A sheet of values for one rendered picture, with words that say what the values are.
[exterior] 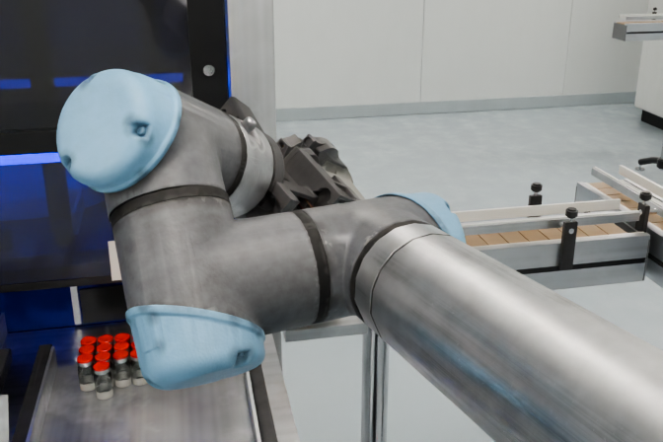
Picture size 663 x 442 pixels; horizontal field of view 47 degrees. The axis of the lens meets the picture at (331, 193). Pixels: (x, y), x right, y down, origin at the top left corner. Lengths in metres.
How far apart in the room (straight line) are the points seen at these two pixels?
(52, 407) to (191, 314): 0.64
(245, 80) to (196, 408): 0.43
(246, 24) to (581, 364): 0.77
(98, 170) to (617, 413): 0.30
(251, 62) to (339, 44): 4.79
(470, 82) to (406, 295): 5.78
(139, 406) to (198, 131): 0.60
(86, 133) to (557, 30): 6.03
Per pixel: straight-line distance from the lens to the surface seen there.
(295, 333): 1.18
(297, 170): 0.63
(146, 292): 0.45
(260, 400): 0.99
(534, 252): 1.37
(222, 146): 0.51
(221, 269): 0.45
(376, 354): 1.40
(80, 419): 1.03
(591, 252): 1.43
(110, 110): 0.46
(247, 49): 1.02
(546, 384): 0.33
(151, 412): 1.02
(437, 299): 0.39
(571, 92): 6.58
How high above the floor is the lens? 1.47
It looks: 20 degrees down
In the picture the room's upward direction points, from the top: straight up
